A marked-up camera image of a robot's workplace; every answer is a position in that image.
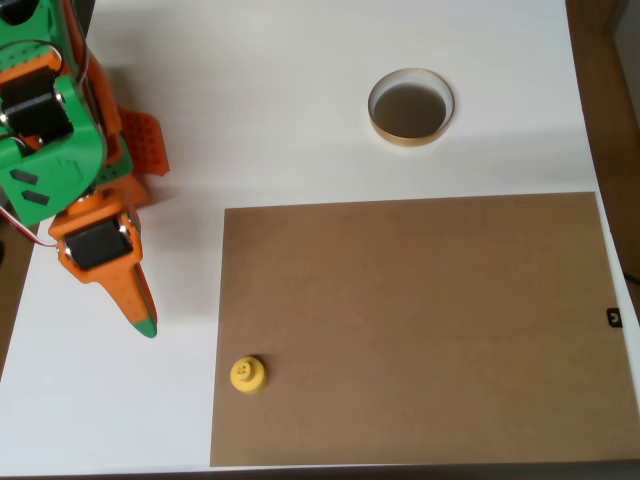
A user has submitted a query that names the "gold-rimmed round bowl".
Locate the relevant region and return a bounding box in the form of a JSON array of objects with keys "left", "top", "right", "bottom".
[{"left": 367, "top": 67, "right": 457, "bottom": 149}]

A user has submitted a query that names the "small yellow toy figure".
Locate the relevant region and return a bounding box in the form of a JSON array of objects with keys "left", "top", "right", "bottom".
[{"left": 229, "top": 355, "right": 269, "bottom": 397}]

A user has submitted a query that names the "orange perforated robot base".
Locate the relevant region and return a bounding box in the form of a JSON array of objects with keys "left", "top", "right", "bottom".
[{"left": 102, "top": 107, "right": 172, "bottom": 209}]

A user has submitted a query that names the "white red black servo cable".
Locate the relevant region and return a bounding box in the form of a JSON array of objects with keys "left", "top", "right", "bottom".
[
  {"left": 0, "top": 200, "right": 57, "bottom": 248},
  {"left": 64, "top": 0, "right": 102, "bottom": 136}
]

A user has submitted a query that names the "brown rectangular board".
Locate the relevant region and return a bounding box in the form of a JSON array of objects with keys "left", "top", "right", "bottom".
[{"left": 209, "top": 191, "right": 640, "bottom": 468}]

